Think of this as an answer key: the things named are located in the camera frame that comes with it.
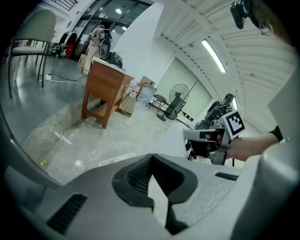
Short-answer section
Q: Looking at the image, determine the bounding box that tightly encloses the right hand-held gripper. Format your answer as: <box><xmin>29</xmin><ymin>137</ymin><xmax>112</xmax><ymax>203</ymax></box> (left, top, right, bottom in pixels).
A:
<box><xmin>182</xmin><ymin>111</ymin><xmax>246</xmax><ymax>165</ymax></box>

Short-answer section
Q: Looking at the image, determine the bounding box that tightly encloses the beige chair with black frame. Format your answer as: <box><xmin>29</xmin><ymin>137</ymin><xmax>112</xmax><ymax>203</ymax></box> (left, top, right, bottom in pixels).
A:
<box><xmin>7</xmin><ymin>9</ymin><xmax>58</xmax><ymax>99</ymax></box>

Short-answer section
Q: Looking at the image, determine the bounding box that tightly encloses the black metal chair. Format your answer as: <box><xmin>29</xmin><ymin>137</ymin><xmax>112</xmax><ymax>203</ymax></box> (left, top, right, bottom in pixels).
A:
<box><xmin>148</xmin><ymin>94</ymin><xmax>167</xmax><ymax>111</ymax></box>

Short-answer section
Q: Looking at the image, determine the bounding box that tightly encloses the clear water bottle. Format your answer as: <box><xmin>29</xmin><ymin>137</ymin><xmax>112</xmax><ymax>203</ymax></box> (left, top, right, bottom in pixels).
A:
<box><xmin>128</xmin><ymin>83</ymin><xmax>139</xmax><ymax>99</ymax></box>

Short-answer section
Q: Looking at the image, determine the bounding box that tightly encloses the clothes rack with garments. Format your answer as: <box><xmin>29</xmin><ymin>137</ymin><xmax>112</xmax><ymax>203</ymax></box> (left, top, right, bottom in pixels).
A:
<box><xmin>57</xmin><ymin>31</ymin><xmax>78</xmax><ymax>57</ymax></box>

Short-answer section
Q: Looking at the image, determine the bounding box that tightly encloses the clear plastic wrapped bundle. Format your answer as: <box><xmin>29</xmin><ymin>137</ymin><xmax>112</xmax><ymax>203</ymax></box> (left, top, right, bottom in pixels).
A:
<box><xmin>136</xmin><ymin>83</ymin><xmax>158</xmax><ymax>106</ymax></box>

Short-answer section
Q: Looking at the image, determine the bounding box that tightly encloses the brown cardboard box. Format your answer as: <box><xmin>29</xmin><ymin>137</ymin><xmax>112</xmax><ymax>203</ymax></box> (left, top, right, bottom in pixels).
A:
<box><xmin>139</xmin><ymin>75</ymin><xmax>157</xmax><ymax>88</ymax></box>

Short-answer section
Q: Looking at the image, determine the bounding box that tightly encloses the black head-worn camera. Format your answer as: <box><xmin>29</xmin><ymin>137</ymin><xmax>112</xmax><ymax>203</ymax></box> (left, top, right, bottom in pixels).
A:
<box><xmin>230</xmin><ymin>0</ymin><xmax>253</xmax><ymax>30</ymax></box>

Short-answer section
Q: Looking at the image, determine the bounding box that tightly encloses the person's right hand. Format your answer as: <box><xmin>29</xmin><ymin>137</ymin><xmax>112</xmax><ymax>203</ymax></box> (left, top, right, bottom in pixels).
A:
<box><xmin>204</xmin><ymin>132</ymin><xmax>223</xmax><ymax>147</ymax></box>

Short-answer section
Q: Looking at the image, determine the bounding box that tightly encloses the long ceiling light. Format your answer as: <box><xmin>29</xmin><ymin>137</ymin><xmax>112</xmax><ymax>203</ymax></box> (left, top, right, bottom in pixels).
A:
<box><xmin>201</xmin><ymin>39</ymin><xmax>227</xmax><ymax>74</ymax></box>

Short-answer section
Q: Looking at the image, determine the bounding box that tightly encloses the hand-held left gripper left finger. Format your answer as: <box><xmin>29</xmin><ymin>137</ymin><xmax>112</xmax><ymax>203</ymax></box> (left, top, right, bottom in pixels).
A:
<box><xmin>35</xmin><ymin>153</ymin><xmax>173</xmax><ymax>240</ymax></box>

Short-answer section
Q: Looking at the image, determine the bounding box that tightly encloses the person's head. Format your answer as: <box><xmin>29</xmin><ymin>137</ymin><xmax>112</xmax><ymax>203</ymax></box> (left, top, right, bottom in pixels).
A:
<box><xmin>248</xmin><ymin>0</ymin><xmax>295</xmax><ymax>46</ymax></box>

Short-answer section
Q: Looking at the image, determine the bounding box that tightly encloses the black scooter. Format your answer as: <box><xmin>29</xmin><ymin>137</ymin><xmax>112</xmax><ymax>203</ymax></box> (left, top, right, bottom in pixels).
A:
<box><xmin>99</xmin><ymin>39</ymin><xmax>124</xmax><ymax>69</ymax></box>

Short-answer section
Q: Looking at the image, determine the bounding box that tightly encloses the brown wooden table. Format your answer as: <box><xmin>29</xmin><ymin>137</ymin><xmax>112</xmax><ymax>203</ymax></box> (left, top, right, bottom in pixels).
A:
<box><xmin>81</xmin><ymin>56</ymin><xmax>135</xmax><ymax>129</ymax></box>

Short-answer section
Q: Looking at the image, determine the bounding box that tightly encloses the black box-shaped appliance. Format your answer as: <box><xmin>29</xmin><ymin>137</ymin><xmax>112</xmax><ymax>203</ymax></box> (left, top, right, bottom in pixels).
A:
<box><xmin>165</xmin><ymin>96</ymin><xmax>187</xmax><ymax>121</ymax></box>

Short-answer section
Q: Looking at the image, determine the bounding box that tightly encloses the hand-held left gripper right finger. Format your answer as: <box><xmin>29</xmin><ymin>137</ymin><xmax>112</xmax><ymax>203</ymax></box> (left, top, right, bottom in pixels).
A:
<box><xmin>151</xmin><ymin>153</ymin><xmax>245</xmax><ymax>235</ymax></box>

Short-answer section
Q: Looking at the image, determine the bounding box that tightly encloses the black standing fan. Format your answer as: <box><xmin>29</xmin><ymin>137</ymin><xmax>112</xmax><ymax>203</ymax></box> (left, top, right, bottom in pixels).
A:
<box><xmin>156</xmin><ymin>83</ymin><xmax>190</xmax><ymax>122</ymax></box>

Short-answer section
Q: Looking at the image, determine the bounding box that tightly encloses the person's right forearm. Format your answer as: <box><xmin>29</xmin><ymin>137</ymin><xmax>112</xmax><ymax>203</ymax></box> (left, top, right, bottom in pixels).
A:
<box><xmin>226</xmin><ymin>133</ymin><xmax>282</xmax><ymax>162</ymax></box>

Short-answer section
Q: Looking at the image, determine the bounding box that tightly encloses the person's white shirt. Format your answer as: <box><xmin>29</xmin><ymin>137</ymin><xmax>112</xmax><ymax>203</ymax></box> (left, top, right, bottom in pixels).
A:
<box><xmin>267</xmin><ymin>67</ymin><xmax>300</xmax><ymax>143</ymax></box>

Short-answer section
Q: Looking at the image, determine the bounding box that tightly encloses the black power cable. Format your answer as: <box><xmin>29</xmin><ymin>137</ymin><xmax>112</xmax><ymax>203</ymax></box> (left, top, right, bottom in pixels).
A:
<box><xmin>50</xmin><ymin>73</ymin><xmax>88</xmax><ymax>82</ymax></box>

